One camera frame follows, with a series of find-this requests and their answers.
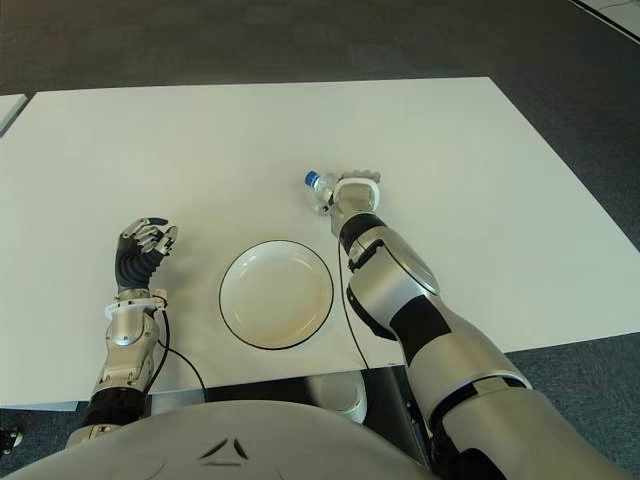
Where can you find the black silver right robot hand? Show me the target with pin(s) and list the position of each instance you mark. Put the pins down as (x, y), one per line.
(360, 175)

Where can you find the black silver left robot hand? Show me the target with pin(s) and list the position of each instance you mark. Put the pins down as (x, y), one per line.
(135, 265)

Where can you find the clear blue-capped water bottle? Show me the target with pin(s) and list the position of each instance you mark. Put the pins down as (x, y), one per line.
(320, 184)

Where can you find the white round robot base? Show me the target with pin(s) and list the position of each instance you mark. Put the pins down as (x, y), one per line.
(345, 395)

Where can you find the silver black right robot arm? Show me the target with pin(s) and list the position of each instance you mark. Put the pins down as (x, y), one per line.
(390, 285)

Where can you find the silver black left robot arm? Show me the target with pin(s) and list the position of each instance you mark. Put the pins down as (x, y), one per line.
(127, 335)

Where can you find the white plate with black rim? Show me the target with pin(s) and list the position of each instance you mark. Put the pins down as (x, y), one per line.
(275, 295)

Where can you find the grey robot torso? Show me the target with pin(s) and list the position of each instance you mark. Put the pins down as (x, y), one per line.
(225, 440)

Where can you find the neighbouring white table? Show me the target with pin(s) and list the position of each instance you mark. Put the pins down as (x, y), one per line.
(10, 107)

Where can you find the black wheeled stand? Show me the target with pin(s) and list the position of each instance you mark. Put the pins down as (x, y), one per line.
(10, 439)

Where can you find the black table leg frame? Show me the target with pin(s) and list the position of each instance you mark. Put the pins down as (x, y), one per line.
(395, 400)

